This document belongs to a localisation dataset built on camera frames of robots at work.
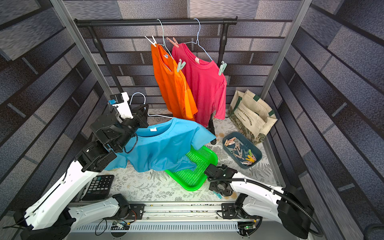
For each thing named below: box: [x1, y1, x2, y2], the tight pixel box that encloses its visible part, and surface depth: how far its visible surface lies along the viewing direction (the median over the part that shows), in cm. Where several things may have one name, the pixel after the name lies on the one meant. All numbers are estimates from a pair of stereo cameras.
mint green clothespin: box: [218, 61, 228, 76], surface depth 64 cm
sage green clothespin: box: [177, 58, 186, 72], surface depth 63 cm
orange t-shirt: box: [151, 44, 198, 122], surface depth 76 cm
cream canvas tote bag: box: [227, 89, 278, 145], surface depth 99 cm
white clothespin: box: [144, 35, 157, 48], surface depth 76 cm
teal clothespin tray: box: [222, 131, 263, 169], surface depth 97 cm
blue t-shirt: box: [105, 117, 216, 173], surface depth 67 cm
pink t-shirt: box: [172, 42, 227, 127], surface depth 75 cm
